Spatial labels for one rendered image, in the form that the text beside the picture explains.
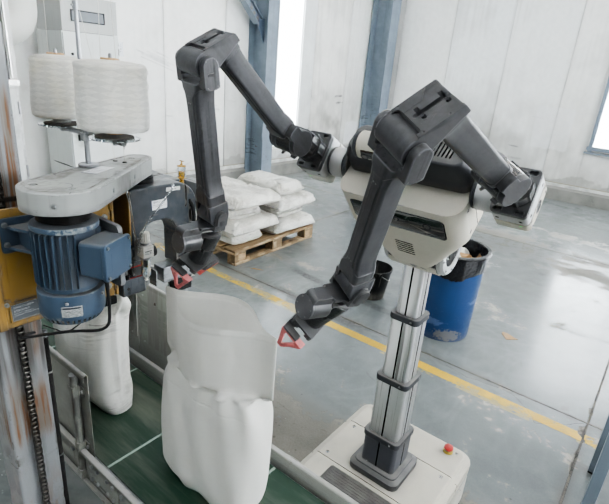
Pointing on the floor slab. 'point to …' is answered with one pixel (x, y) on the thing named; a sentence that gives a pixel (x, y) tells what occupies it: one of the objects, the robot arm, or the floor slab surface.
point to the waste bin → (456, 295)
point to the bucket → (380, 280)
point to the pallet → (236, 254)
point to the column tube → (2, 370)
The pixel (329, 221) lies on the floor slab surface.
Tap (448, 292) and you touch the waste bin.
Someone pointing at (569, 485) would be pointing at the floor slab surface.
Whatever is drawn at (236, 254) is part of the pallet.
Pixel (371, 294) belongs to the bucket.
